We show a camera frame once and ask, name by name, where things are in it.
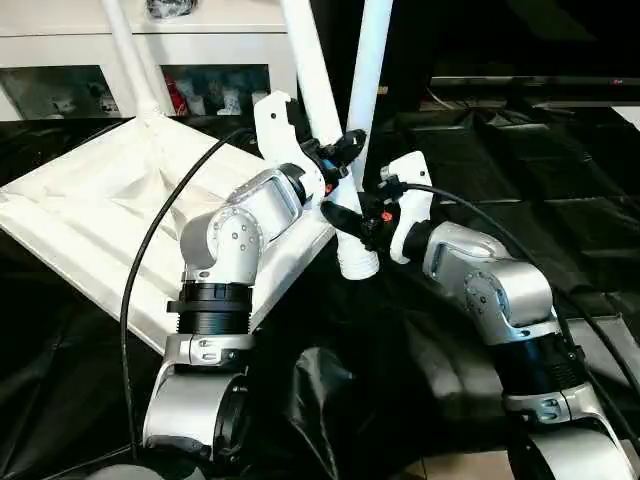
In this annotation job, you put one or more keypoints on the white plastic table top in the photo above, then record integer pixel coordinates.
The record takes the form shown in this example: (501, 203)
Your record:
(100, 200)

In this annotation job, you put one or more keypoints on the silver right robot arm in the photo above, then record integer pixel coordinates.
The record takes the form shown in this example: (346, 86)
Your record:
(500, 290)

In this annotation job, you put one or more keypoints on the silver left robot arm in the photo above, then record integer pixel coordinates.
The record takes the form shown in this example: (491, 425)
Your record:
(225, 245)

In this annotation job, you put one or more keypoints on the small yellow label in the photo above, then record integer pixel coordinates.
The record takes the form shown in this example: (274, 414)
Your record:
(383, 90)

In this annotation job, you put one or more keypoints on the black table mat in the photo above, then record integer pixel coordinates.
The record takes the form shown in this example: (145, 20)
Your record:
(400, 370)

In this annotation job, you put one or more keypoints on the white glass-door cabinet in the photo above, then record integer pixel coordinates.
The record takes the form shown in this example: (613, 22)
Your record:
(200, 45)

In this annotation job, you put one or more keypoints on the black low cabinet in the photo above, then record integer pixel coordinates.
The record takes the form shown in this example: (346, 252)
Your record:
(500, 45)

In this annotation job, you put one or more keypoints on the clear crystal trophy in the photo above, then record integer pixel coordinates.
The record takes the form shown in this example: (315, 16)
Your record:
(172, 7)

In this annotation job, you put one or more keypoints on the white flat sheet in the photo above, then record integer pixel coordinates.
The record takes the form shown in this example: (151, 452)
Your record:
(630, 117)

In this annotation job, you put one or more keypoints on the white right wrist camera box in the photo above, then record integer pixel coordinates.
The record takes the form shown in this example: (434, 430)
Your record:
(412, 200)

